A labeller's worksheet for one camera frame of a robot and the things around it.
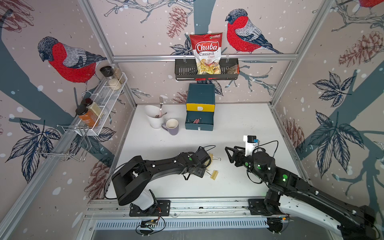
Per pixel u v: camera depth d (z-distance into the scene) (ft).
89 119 2.12
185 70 3.50
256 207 2.39
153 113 3.42
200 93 3.21
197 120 3.21
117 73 2.80
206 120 3.35
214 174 2.73
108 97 3.02
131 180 1.41
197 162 2.15
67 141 1.93
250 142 2.01
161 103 3.40
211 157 3.01
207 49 2.67
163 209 2.40
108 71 2.55
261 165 1.67
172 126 3.15
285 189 1.65
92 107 2.18
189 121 3.29
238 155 2.01
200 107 3.04
